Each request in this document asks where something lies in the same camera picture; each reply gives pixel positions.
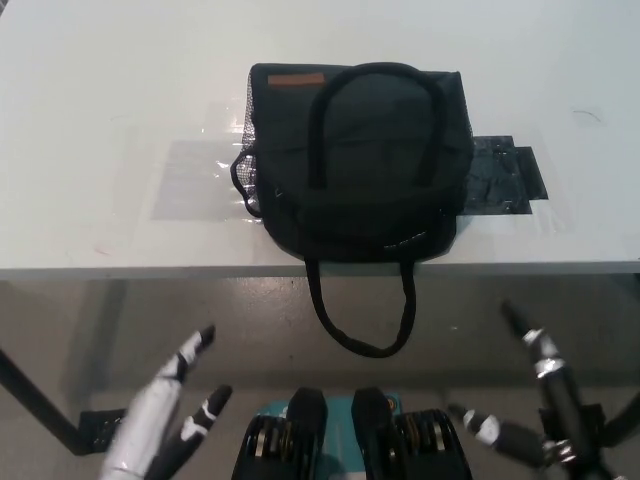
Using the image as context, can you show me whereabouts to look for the small black tape patch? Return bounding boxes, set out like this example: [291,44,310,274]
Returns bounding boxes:
[514,145,552,202]

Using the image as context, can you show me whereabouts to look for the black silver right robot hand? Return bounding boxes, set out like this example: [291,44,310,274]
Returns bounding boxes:
[446,299,622,480]

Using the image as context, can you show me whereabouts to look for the black robot torso teal tops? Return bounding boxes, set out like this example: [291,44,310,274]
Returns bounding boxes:
[232,385,474,480]

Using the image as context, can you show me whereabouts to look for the large black tape patch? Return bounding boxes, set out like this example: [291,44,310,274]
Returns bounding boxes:
[455,133,532,218]

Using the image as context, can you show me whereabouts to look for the black soft travel bag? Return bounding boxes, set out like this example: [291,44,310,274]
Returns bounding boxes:
[229,60,474,360]

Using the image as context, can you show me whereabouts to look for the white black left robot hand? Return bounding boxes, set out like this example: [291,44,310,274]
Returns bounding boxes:
[97,324,235,480]

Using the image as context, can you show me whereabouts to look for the large clear tape patch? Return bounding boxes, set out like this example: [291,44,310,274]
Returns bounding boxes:
[149,133,262,222]

